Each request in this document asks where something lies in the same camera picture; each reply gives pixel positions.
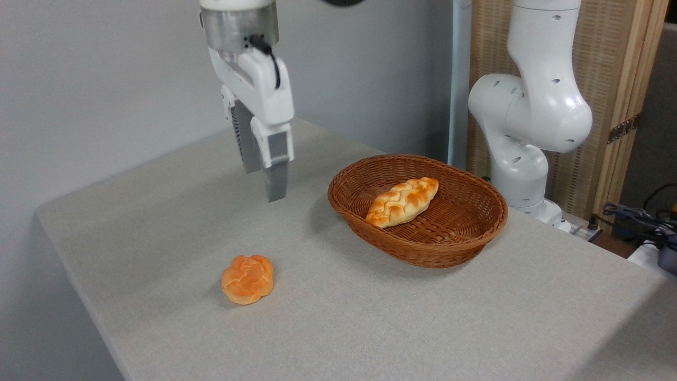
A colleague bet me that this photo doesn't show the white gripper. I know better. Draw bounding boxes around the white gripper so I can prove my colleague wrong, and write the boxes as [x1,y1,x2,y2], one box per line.
[208,47,295,203]

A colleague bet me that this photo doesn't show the round orange bread bun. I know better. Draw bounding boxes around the round orange bread bun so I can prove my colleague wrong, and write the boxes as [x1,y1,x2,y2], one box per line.
[221,255,275,305]

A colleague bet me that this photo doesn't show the long braided bread loaf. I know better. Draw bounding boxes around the long braided bread loaf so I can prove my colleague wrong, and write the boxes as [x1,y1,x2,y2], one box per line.
[365,177,440,229]

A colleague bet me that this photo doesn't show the pale vertical pole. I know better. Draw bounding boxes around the pale vertical pole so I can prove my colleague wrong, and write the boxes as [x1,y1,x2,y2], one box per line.
[449,0,473,171]

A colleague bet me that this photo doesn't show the brown wicker basket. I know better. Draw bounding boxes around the brown wicker basket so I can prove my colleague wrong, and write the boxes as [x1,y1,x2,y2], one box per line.
[327,154,509,269]

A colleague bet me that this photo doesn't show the wooden folding screen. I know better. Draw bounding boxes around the wooden folding screen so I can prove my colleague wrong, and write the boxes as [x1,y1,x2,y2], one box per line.
[468,0,670,223]

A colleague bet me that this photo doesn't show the brass screen hinge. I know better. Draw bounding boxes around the brass screen hinge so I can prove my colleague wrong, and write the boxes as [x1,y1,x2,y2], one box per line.
[607,113,642,144]

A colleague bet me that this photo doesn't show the white cloth-like object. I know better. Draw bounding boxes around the white cloth-like object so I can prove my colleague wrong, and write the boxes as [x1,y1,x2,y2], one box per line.
[627,239,677,281]

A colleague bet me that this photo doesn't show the dark grey device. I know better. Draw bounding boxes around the dark grey device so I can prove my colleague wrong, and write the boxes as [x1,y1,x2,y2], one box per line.
[657,244,677,276]

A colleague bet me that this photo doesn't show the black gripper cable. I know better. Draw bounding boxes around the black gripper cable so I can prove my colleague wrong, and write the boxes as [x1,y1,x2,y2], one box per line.
[249,34,282,90]

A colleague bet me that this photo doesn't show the bundle of dark cables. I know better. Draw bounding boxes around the bundle of dark cables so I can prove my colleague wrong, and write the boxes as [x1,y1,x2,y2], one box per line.
[595,183,677,249]

